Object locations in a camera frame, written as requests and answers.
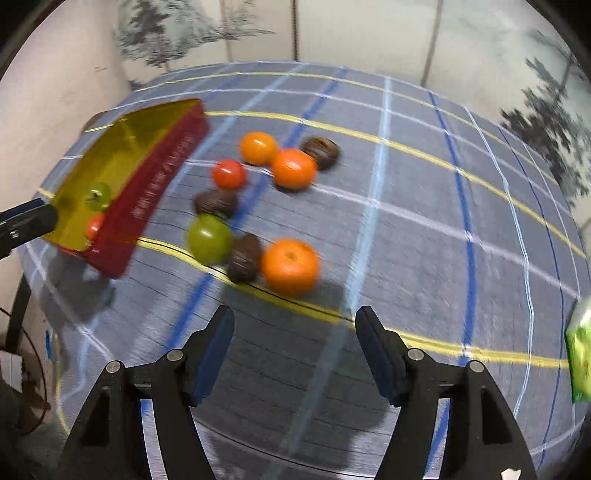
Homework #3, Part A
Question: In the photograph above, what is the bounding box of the red tin box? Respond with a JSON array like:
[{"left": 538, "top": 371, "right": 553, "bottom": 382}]
[{"left": 44, "top": 98, "right": 208, "bottom": 279}]

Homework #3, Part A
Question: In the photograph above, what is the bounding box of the small orange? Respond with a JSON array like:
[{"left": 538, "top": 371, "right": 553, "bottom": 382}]
[{"left": 239, "top": 131, "right": 279, "bottom": 167}]

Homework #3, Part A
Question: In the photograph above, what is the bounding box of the green tomato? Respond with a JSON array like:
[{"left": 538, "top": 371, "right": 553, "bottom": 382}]
[
  {"left": 85, "top": 181, "right": 113, "bottom": 212},
  {"left": 185, "top": 215, "right": 235, "bottom": 265}
]

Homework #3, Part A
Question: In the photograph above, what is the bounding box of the painted folding screen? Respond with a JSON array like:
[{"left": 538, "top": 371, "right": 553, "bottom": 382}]
[{"left": 113, "top": 0, "right": 591, "bottom": 208}]

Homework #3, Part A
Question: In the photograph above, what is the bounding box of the green packet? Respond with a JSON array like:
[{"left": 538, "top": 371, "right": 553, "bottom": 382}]
[{"left": 564, "top": 298, "right": 591, "bottom": 403}]

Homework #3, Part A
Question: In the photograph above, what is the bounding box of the blue plaid tablecloth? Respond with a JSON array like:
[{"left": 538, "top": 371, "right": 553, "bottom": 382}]
[{"left": 18, "top": 60, "right": 587, "bottom": 480}]

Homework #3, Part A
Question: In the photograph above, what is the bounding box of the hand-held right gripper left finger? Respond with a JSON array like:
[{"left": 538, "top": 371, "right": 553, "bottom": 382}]
[{"left": 55, "top": 305, "right": 236, "bottom": 480}]

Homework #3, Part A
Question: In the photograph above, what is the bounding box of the black stand leg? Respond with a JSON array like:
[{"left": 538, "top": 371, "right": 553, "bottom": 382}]
[{"left": 4, "top": 272, "right": 33, "bottom": 356}]

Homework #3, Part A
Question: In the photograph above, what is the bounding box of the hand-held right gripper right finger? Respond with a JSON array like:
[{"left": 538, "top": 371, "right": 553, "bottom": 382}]
[{"left": 355, "top": 305, "right": 539, "bottom": 480}]

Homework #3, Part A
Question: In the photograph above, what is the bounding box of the large orange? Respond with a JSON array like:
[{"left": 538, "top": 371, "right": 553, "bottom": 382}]
[{"left": 261, "top": 238, "right": 321, "bottom": 297}]

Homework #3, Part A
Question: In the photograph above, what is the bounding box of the red tomato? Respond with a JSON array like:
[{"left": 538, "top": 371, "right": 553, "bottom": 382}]
[
  {"left": 85, "top": 213, "right": 106, "bottom": 241},
  {"left": 211, "top": 159, "right": 247, "bottom": 190}
]

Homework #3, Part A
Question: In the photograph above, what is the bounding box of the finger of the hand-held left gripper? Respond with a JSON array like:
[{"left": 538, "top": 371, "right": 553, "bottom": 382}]
[{"left": 0, "top": 199, "right": 58, "bottom": 259}]

